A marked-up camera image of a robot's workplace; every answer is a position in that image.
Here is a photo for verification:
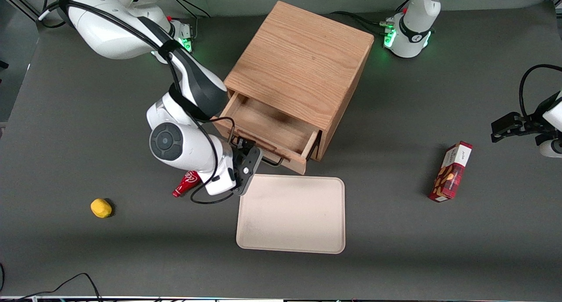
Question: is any wooden drawer with box interior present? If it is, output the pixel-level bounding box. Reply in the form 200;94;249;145
213;91;321;176

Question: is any beige plastic tray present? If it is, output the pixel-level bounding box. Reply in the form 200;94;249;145
235;173;346;255

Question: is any black cable at right base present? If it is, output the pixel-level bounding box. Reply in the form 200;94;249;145
168;0;212;41

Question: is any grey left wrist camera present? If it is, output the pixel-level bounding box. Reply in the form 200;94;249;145
539;137;562;159

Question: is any red cola bottle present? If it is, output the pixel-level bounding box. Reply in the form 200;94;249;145
172;170;202;199

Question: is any red cookie box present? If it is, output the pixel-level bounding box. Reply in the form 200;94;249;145
428;140;474;203

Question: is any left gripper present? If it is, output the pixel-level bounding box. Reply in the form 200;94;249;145
491;90;562;144

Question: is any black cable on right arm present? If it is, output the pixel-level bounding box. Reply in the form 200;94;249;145
39;0;236;205

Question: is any yellow lemon toy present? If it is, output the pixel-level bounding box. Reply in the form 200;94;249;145
90;198;113;219

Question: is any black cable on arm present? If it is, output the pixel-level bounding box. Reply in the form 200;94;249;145
39;0;236;205
519;64;562;119

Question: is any black cable at table edge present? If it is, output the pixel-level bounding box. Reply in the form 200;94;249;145
0;273;104;302

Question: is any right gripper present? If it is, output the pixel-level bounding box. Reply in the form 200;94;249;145
204;137;258;196

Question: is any black cable at base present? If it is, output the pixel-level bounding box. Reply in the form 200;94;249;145
329;0;411;37
168;0;212;41

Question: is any black cable at left base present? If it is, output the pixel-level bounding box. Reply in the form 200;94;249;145
329;0;411;37

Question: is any oak wooden drawer cabinet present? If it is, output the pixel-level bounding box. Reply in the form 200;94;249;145
222;0;375;162

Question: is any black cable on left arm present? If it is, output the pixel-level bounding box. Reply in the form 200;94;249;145
519;64;562;119

